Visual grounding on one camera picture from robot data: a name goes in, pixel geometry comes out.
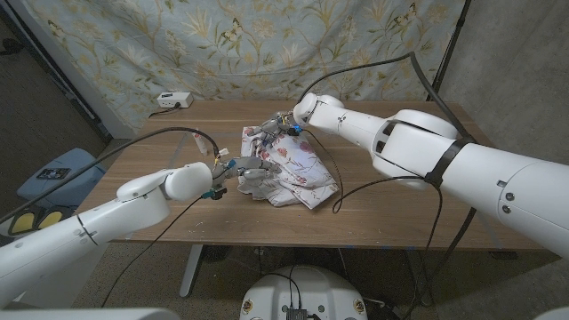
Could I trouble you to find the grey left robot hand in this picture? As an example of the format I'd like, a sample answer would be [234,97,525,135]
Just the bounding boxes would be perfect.
[212,155,284,188]

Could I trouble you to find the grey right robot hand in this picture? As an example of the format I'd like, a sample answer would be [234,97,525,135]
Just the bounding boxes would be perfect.
[246,110,306,148]

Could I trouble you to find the white floral cloth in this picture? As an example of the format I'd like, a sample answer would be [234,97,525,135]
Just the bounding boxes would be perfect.
[236,125,340,210]

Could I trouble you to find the white toothpaste tube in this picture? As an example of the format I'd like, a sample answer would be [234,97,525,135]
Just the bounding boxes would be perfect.
[191,131,209,156]

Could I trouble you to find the white power strip box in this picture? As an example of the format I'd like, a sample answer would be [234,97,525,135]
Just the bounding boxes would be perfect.
[156,92,195,109]

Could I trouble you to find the floral printed backdrop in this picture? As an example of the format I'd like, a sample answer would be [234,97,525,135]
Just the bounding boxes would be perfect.
[21,0,466,131]

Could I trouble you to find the white table leg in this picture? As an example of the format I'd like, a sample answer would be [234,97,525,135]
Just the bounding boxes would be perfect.
[179,244,204,298]
[405,248,435,307]

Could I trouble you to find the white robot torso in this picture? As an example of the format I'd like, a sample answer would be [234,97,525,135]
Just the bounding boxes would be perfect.
[239,265,369,320]

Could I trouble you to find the blue storage box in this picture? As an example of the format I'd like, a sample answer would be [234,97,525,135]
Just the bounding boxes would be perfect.
[16,148,107,209]

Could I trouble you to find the black backdrop stand pole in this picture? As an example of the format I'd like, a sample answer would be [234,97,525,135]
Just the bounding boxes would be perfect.
[426,0,472,102]

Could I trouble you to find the black device with label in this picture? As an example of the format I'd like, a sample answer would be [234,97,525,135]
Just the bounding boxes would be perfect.
[36,167,72,180]

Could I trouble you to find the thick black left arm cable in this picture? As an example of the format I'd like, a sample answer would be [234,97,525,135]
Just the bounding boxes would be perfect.
[0,126,221,223]

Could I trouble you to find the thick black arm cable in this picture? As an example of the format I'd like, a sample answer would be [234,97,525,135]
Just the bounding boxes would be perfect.
[296,51,477,143]
[0,126,221,223]

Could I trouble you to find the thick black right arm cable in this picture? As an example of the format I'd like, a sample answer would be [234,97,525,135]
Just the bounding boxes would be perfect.
[296,51,477,143]

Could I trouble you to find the black power strip cable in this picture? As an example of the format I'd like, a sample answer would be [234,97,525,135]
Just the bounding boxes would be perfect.
[148,102,182,119]

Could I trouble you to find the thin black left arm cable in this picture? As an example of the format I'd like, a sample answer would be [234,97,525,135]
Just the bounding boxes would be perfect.
[101,197,205,308]

